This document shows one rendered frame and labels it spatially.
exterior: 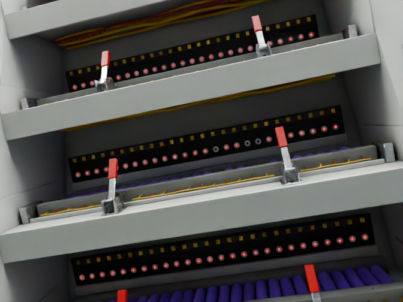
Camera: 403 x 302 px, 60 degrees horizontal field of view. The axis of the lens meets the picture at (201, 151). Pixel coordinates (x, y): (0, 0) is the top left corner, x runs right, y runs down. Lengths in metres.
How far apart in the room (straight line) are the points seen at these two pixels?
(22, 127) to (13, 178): 0.09
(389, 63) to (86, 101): 0.46
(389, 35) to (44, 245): 0.59
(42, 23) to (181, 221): 0.45
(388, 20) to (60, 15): 0.54
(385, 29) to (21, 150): 0.62
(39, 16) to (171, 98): 0.31
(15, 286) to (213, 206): 0.34
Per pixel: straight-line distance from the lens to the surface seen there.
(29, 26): 0.75
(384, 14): 0.61
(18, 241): 0.61
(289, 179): 0.53
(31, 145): 0.73
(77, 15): 0.71
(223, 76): 0.55
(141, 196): 0.59
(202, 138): 0.68
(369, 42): 0.59
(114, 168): 0.57
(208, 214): 0.50
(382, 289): 0.57
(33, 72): 0.80
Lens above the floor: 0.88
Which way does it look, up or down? 17 degrees up
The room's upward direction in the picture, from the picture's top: 8 degrees counter-clockwise
